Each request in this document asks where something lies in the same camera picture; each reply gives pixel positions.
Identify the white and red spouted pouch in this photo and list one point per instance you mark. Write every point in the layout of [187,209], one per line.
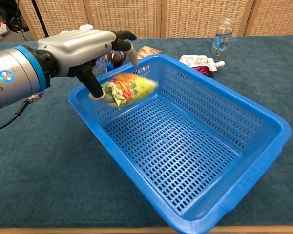
[197,62]

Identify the clear water bottle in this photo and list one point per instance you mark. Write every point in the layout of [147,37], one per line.
[100,67]

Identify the wicker folding screen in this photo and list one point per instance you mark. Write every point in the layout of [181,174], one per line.
[185,17]

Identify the black tripod stand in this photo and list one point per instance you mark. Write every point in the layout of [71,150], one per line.
[40,17]

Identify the clear tube of biscuit sticks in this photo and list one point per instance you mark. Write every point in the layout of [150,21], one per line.
[223,39]

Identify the blue perforated plastic basket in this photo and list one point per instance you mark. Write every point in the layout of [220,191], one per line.
[185,151]

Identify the dark cola bottle blue label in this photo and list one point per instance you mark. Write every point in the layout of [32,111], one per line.
[115,58]

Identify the beige wrapped snack pack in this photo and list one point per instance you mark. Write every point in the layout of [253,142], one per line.
[149,51]

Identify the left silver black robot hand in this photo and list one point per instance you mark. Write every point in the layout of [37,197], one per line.
[80,48]

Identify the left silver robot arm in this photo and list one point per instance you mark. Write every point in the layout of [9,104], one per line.
[14,75]

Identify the green snack packet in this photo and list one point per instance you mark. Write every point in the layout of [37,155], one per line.
[131,89]

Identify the blue carpet table mat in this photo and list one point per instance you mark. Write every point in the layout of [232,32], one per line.
[39,165]

